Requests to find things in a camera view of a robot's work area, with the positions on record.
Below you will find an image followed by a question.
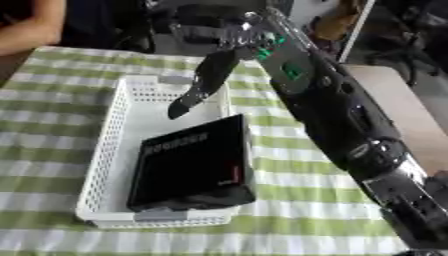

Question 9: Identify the person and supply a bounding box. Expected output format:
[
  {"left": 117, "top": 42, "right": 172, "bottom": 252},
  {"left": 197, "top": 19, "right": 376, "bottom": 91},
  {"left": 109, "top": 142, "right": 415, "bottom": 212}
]
[{"left": 0, "top": 0, "right": 154, "bottom": 57}]

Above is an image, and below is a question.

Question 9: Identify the black box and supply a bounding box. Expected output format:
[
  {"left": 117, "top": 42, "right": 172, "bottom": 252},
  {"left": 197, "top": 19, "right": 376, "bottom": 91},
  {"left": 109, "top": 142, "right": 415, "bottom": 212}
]
[{"left": 126, "top": 113, "right": 259, "bottom": 213}]

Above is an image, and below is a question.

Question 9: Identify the white perforated plastic basket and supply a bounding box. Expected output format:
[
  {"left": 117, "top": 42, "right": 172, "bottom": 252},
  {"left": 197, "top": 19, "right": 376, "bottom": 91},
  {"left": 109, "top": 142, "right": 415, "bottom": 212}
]
[{"left": 73, "top": 75, "right": 259, "bottom": 230}]

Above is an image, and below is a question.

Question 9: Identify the black office chair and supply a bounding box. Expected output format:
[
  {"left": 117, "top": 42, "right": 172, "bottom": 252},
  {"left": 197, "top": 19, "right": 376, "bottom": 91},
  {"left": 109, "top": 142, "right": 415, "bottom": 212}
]
[{"left": 145, "top": 0, "right": 277, "bottom": 46}]

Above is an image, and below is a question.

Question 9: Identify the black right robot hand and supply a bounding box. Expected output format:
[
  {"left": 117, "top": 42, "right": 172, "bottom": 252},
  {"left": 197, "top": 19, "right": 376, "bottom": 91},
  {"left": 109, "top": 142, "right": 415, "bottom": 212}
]
[{"left": 166, "top": 47, "right": 254, "bottom": 121}]

